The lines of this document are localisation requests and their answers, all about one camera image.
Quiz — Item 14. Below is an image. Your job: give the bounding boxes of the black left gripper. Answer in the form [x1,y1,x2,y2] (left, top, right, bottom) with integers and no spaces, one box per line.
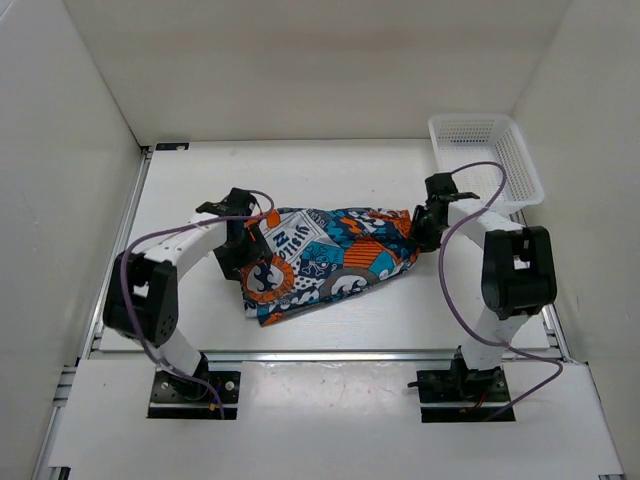
[213,222,272,282]

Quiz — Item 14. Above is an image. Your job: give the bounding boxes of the colourful patterned shorts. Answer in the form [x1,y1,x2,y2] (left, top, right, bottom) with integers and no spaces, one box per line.
[240,207,420,326]

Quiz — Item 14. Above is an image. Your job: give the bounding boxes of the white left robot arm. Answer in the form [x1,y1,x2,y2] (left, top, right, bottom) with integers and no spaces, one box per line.
[103,188,273,402]

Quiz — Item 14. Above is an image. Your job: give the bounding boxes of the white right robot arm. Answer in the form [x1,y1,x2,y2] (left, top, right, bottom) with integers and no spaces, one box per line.
[409,173,557,403]

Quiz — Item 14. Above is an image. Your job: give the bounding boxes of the white plastic mesh basket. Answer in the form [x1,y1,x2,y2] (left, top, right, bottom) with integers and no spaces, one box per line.
[428,113,544,216]

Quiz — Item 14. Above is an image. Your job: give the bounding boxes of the dark label sticker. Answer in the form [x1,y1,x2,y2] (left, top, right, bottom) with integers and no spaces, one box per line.
[155,142,190,151]

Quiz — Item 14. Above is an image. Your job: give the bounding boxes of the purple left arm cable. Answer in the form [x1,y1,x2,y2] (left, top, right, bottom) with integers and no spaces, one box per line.
[122,189,276,419]

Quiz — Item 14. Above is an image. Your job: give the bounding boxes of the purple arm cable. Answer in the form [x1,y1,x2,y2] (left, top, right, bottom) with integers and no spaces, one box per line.
[438,160,564,421]
[122,189,276,419]

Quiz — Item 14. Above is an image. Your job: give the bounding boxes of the aluminium table edge rail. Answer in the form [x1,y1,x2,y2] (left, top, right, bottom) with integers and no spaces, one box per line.
[88,346,562,363]

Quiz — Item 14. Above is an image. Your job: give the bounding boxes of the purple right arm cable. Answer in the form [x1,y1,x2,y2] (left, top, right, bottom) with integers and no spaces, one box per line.
[438,160,564,421]

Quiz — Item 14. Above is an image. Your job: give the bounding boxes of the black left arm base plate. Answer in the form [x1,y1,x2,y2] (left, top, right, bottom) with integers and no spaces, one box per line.
[147,370,241,421]

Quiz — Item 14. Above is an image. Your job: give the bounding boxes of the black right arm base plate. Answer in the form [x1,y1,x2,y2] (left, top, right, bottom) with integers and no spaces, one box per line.
[407,368,516,424]

